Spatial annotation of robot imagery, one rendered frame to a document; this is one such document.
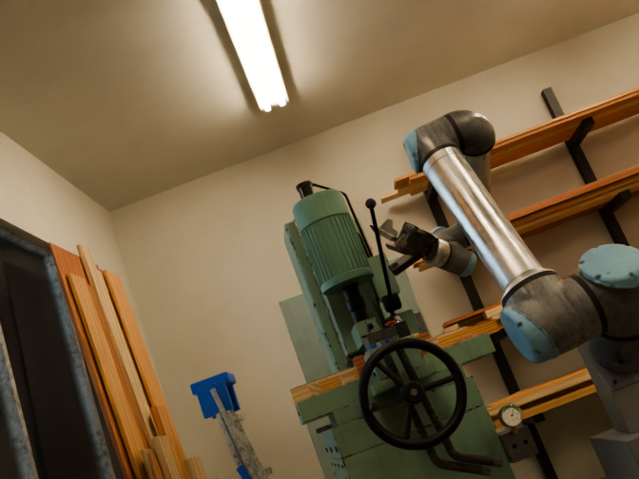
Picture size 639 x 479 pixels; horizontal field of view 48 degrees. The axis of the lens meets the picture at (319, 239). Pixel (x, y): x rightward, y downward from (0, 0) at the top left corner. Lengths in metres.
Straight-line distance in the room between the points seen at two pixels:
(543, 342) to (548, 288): 0.13
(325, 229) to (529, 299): 0.81
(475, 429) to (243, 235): 3.01
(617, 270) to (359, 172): 3.34
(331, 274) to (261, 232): 2.62
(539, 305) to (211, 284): 3.39
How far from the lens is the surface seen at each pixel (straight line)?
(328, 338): 2.46
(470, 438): 2.14
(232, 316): 4.76
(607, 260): 1.75
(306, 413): 2.08
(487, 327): 2.36
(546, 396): 4.31
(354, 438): 2.09
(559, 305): 1.69
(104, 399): 3.45
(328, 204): 2.29
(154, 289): 4.93
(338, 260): 2.24
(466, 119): 2.02
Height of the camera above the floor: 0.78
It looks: 15 degrees up
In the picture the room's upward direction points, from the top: 21 degrees counter-clockwise
